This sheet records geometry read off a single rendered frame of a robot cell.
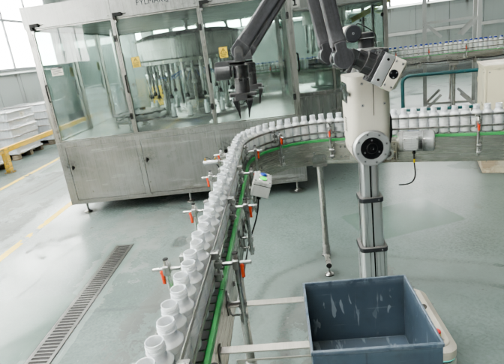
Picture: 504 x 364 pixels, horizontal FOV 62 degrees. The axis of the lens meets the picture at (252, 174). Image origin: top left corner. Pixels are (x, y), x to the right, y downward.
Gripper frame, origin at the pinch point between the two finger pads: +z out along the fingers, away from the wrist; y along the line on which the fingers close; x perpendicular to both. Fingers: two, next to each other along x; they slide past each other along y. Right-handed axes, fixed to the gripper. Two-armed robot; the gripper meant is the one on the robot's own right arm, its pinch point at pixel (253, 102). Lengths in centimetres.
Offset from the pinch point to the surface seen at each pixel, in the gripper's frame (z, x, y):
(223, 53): -23, -251, 39
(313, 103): 66, -438, -68
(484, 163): 127, -252, -235
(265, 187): 31, 39, -3
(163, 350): 25, 146, 15
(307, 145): 44, -77, -30
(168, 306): 25, 132, 17
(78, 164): 80, -250, 222
